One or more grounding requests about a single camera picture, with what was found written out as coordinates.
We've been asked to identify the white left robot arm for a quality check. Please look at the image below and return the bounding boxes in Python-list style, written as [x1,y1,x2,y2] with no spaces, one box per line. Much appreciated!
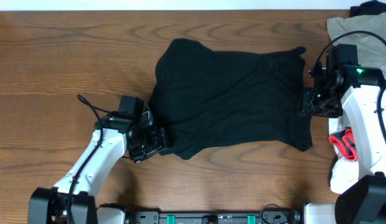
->
[27,117,168,223]

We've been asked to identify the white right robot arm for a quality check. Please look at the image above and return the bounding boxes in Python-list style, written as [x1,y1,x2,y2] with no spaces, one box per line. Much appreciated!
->
[303,65,386,223]

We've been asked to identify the white garment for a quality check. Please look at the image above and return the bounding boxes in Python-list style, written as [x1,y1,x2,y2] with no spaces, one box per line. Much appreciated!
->
[329,115,359,194]

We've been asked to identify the black garment at corner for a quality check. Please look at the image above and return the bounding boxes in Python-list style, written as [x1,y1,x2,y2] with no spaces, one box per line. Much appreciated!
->
[349,0,386,17]

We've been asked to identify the red and black garment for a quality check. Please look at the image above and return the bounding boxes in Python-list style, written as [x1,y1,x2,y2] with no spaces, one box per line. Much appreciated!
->
[329,128,359,162]

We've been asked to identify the khaki folded garment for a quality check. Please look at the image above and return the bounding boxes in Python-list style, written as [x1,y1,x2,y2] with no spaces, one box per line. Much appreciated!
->
[327,12,386,77]

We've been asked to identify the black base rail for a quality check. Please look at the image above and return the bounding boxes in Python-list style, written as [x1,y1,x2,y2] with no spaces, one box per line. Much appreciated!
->
[96,203,306,224]

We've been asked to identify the black t-shirt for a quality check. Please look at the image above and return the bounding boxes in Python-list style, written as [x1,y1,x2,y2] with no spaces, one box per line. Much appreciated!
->
[149,39,313,160]

